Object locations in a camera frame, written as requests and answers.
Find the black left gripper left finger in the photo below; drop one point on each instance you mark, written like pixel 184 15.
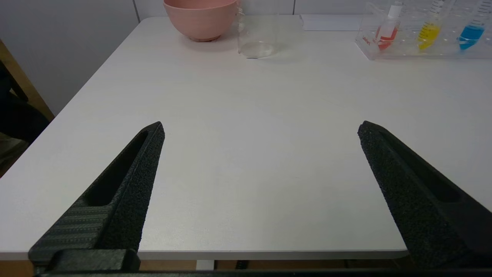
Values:
pixel 127 200

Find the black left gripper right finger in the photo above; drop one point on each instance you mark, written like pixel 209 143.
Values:
pixel 415 200

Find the test tube with red pigment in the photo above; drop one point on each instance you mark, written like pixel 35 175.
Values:
pixel 387 34

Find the clear plastic test tube rack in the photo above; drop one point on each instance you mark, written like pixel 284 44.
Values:
pixel 407 52

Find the test tube with yellow pigment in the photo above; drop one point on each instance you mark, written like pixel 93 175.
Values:
pixel 429 34

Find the test tube with blue pigment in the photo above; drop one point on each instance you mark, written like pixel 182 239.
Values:
pixel 471 35

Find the clear glass beaker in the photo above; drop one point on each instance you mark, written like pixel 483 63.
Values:
pixel 256 42

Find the person in dark trousers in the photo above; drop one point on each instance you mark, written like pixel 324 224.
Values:
pixel 19 123

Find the pink plastic bowl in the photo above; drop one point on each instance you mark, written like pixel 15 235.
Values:
pixel 200 19

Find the white paper sheet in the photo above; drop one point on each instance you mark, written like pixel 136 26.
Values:
pixel 330 23

